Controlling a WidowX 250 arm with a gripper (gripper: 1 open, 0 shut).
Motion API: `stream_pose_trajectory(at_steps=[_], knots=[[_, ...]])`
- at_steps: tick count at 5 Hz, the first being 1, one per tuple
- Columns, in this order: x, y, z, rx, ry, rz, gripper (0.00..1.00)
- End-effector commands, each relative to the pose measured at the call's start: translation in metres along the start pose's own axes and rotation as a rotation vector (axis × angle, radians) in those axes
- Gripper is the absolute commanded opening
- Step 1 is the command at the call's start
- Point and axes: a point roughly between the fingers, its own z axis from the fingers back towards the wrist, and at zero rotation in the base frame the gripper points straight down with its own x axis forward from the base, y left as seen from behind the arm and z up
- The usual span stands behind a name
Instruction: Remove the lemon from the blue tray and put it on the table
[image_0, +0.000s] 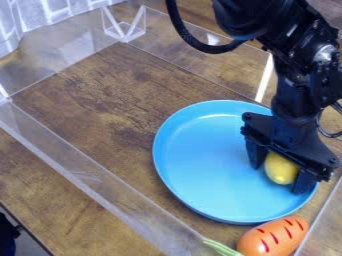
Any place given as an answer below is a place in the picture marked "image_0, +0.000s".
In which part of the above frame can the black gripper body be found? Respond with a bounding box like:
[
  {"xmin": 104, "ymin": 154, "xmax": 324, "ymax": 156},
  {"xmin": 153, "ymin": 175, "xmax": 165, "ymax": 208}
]
[{"xmin": 240, "ymin": 112, "xmax": 339, "ymax": 181}]

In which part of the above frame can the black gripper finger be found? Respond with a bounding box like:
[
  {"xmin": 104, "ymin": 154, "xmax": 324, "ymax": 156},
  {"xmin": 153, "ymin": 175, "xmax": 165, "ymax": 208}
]
[
  {"xmin": 245, "ymin": 136, "xmax": 268, "ymax": 169},
  {"xmin": 292, "ymin": 168, "xmax": 318, "ymax": 194}
]

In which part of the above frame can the yellow toy lemon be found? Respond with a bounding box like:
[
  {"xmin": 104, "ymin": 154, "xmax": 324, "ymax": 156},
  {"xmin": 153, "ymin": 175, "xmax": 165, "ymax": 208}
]
[{"xmin": 264, "ymin": 152, "xmax": 299, "ymax": 185}]

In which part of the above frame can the blue oval tray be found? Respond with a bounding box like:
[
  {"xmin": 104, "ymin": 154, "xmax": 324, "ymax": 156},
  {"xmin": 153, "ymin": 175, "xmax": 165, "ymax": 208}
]
[{"xmin": 152, "ymin": 100, "xmax": 316, "ymax": 225}]

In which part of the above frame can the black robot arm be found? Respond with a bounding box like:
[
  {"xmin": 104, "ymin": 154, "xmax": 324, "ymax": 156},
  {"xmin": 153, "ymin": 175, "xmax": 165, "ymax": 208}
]
[{"xmin": 213, "ymin": 0, "xmax": 342, "ymax": 194}]

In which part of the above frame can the orange toy carrot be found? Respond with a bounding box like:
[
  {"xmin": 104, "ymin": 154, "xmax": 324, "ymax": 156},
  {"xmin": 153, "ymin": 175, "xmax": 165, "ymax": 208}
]
[{"xmin": 203, "ymin": 216, "xmax": 308, "ymax": 256}]

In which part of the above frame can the dark object at lower left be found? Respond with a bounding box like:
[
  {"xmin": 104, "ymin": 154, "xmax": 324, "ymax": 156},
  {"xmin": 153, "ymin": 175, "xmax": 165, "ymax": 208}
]
[{"xmin": 0, "ymin": 212, "xmax": 20, "ymax": 256}]

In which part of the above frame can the white patterned curtain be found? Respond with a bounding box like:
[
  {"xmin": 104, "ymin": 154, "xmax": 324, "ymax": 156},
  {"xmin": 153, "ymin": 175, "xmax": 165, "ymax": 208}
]
[{"xmin": 0, "ymin": 0, "xmax": 125, "ymax": 58}]

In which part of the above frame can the black cable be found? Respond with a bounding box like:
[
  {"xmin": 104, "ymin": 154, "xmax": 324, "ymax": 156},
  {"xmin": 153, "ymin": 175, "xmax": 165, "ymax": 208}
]
[{"xmin": 164, "ymin": 0, "xmax": 248, "ymax": 55}]

